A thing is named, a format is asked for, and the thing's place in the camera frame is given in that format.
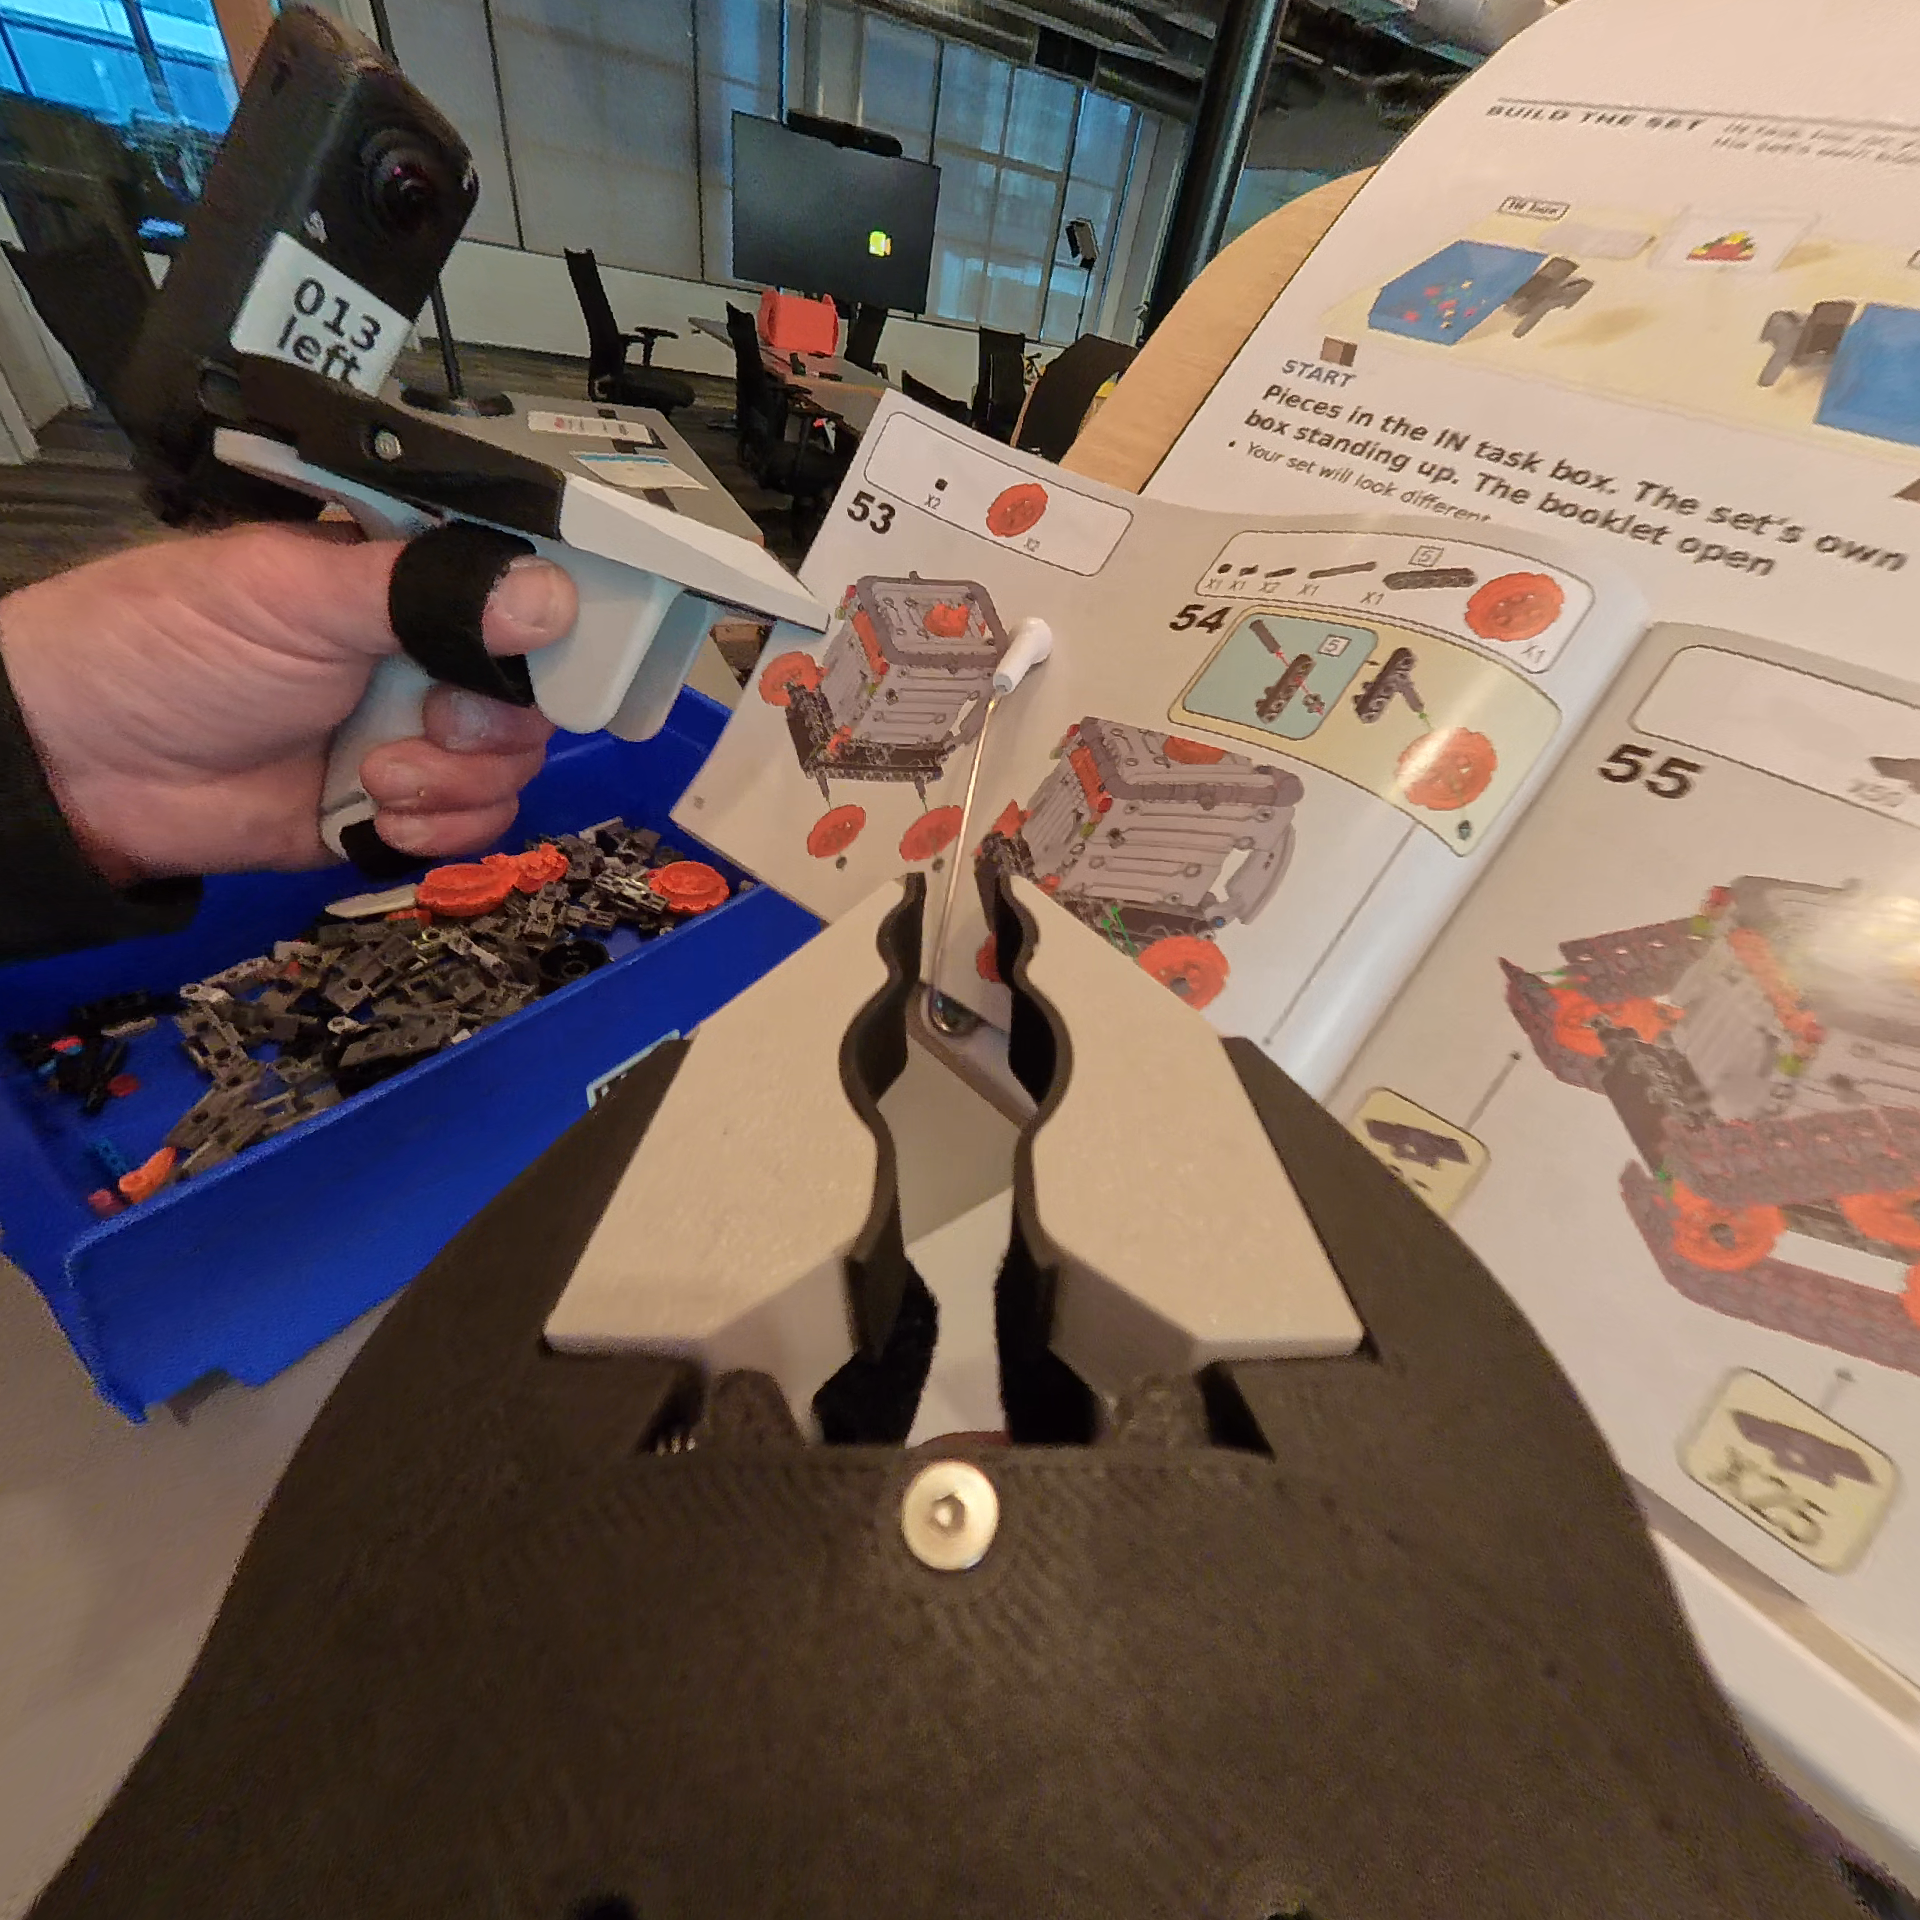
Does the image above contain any black pillar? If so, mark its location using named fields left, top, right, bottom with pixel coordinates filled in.
left=1184, top=0, right=1292, bottom=302

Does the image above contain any wooden board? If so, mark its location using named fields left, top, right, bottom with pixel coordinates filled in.
left=1056, top=162, right=1383, bottom=495

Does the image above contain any pile of grey building pieces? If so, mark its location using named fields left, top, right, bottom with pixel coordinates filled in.
left=16, top=815, right=758, bottom=1217

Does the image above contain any black office chair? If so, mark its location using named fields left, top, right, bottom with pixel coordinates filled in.
left=561, top=246, right=698, bottom=414

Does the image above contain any person's left hand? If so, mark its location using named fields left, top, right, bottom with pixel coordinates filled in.
left=0, top=516, right=582, bottom=887

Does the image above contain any white office desk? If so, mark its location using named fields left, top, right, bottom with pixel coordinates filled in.
left=405, top=387, right=770, bottom=543

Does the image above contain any blue plastic storage bin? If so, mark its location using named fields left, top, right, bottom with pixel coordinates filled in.
left=0, top=681, right=825, bottom=1423

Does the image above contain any instruction booklet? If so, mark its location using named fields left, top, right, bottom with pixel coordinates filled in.
left=670, top=387, right=1920, bottom=1660

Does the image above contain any large white instruction sheet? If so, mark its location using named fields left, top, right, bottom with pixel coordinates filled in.
left=1136, top=0, right=1920, bottom=641

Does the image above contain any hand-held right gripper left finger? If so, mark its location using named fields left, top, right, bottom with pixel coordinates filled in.
left=542, top=873, right=924, bottom=1414

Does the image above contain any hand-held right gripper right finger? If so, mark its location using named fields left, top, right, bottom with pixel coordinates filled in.
left=977, top=873, right=1368, bottom=1421

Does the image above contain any black wall screen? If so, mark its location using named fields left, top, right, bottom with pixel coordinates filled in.
left=728, top=108, right=943, bottom=317

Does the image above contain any person's left forearm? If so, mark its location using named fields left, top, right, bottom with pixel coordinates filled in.
left=0, top=660, right=202, bottom=962

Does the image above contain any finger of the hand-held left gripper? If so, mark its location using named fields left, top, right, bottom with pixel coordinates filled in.
left=557, top=471, right=833, bottom=636

